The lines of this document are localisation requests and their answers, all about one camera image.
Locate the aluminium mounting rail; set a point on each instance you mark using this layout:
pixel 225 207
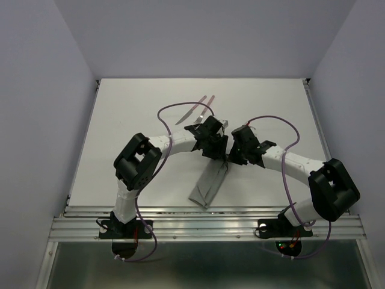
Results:
pixel 169 223

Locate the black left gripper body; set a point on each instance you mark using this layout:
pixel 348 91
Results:
pixel 217 134

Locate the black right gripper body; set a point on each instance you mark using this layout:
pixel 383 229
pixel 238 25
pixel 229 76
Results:
pixel 244 152

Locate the pink handled fork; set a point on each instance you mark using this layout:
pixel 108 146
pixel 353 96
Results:
pixel 205 110

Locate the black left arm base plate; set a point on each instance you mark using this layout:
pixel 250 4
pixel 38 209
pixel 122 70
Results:
pixel 111 230

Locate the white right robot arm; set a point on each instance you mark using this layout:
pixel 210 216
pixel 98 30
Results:
pixel 332 190

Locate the pink handled knife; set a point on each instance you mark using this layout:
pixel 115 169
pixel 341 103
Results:
pixel 190 111

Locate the grey cloth napkin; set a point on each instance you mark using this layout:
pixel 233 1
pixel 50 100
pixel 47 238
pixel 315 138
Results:
pixel 209 183

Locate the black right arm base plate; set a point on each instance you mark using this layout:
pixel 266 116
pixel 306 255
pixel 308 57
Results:
pixel 279 227

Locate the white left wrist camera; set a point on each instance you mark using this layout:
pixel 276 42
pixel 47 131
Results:
pixel 224 123

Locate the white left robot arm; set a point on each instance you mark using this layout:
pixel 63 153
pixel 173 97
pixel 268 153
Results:
pixel 136 164

